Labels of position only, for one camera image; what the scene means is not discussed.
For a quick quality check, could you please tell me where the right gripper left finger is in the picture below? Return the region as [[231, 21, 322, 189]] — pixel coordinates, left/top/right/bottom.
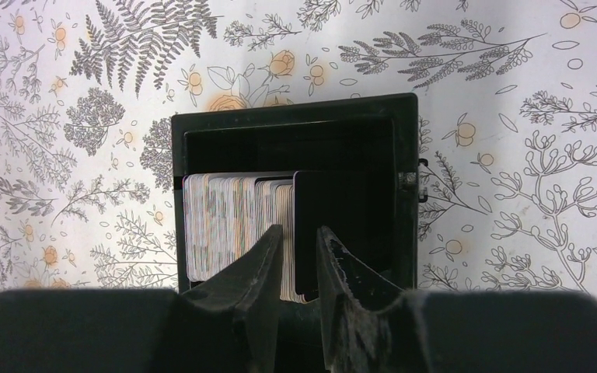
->
[[182, 225, 284, 372]]

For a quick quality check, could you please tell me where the floral patterned table mat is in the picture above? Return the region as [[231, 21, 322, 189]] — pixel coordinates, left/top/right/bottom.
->
[[0, 1, 597, 297]]

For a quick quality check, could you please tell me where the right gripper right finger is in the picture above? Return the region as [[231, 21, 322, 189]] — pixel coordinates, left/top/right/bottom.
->
[[316, 226, 412, 372]]

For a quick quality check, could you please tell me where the stack of credit cards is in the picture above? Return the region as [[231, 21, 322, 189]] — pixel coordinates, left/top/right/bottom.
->
[[183, 171, 308, 304]]

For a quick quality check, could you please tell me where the black card box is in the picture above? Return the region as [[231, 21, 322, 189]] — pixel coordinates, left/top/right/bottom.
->
[[169, 92, 429, 302]]

